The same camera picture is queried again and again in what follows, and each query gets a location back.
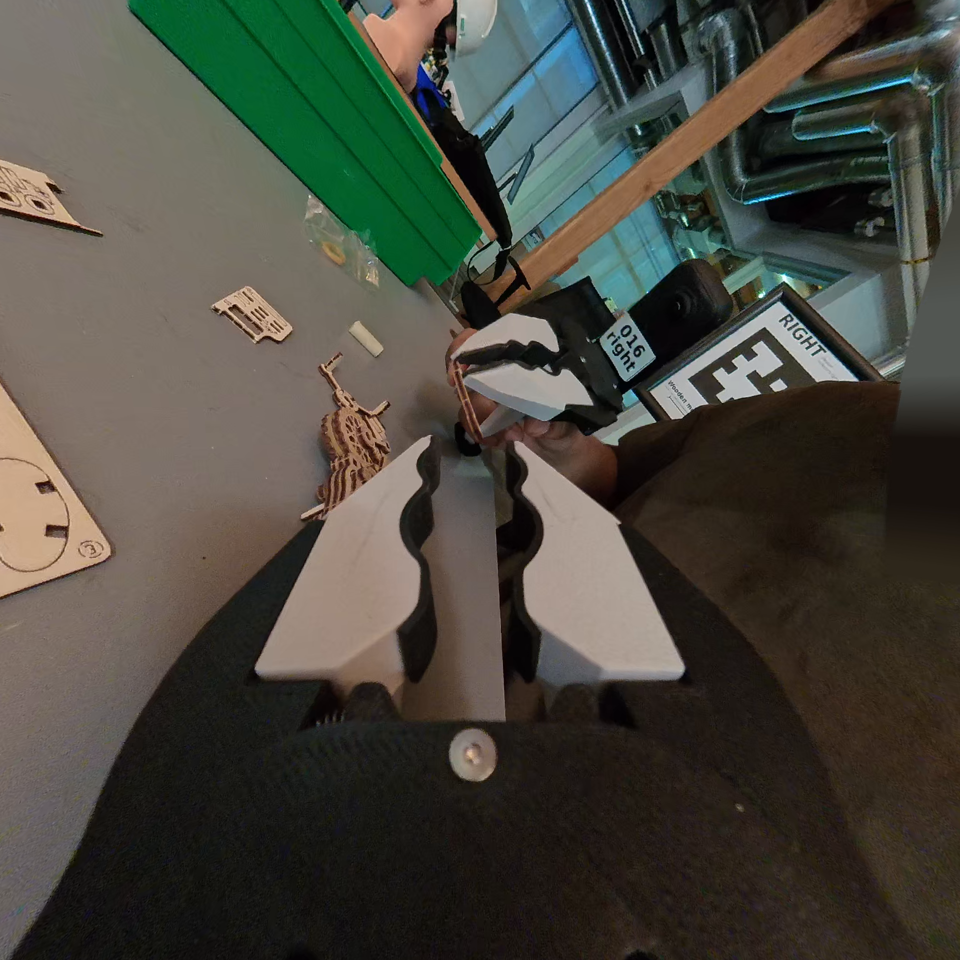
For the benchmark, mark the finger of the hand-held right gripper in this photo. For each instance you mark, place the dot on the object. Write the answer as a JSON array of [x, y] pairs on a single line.
[[532, 390], [517, 334]]

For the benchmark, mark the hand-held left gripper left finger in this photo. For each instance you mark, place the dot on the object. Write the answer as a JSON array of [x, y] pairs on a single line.
[[352, 592]]

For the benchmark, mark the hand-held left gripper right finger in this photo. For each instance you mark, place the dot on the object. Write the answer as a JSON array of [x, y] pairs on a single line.
[[592, 600]]

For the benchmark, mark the small wooden puzzle strip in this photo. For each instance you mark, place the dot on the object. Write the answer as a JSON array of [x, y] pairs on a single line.
[[466, 405]]

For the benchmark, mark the person's right forearm brown sleeve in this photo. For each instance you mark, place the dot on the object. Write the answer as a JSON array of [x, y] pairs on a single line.
[[750, 465]]

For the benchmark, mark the person's right hand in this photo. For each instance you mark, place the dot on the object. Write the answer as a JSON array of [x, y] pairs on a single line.
[[562, 450]]

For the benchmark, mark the wooden puzzle model assembly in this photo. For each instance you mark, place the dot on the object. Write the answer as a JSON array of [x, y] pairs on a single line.
[[352, 442]]

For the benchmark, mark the small white block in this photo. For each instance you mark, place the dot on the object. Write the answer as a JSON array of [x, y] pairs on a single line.
[[366, 338]]

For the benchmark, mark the clear plastic bag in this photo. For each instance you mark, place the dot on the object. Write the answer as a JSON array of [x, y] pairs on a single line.
[[352, 247]]

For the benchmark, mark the wooden beam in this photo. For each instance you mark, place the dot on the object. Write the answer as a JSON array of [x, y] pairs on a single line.
[[675, 154]]

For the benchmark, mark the small slotted wooden puzzle piece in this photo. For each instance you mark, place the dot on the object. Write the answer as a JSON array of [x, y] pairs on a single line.
[[251, 315]]

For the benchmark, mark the green plastic crate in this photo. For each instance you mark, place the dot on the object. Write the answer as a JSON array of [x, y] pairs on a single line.
[[315, 112]]

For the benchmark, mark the silver ventilation ducts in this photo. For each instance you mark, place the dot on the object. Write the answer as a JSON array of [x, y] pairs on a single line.
[[825, 142]]

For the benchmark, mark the wooden puzzle sheet with circle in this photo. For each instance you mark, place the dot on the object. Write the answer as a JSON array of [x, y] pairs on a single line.
[[45, 555]]

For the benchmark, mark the white hard hat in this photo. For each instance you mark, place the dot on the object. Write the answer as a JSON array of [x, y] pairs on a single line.
[[476, 22]]

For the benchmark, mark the wooden puzzle sheet with cutouts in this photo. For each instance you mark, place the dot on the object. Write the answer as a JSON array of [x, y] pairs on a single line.
[[45, 202]]

